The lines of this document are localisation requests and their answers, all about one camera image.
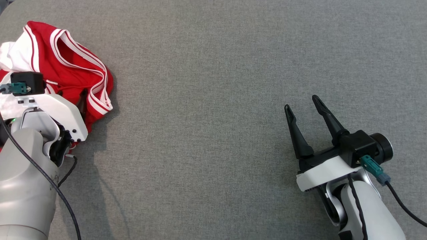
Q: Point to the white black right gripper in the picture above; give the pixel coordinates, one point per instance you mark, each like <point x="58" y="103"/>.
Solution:
<point x="320" y="173"/>

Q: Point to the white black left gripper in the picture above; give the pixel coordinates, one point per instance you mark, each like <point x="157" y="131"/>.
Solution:
<point x="63" y="111"/>

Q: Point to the red white striped jersey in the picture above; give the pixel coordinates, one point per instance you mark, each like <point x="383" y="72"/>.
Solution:
<point x="76" y="63"/>

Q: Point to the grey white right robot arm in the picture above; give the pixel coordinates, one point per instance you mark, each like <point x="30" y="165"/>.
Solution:
<point x="380" y="216"/>

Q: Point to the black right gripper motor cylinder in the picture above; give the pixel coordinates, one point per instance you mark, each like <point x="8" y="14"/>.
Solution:
<point x="383" y="146"/>

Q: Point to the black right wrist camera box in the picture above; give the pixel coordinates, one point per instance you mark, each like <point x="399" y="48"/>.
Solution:
<point x="358" y="146"/>

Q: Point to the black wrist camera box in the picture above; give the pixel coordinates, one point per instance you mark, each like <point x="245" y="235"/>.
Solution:
<point x="358" y="146"/>
<point x="28" y="81"/>

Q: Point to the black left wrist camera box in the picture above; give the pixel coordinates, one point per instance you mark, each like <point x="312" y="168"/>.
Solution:
<point x="28" y="81"/>

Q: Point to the teal left camera connector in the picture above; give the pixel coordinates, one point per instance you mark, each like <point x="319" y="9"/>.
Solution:
<point x="16" y="88"/>

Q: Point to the teal camera connector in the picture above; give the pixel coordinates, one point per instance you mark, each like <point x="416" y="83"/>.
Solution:
<point x="16" y="88"/>
<point x="373" y="168"/>

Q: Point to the teal right camera connector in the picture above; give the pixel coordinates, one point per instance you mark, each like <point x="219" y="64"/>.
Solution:
<point x="373" y="168"/>

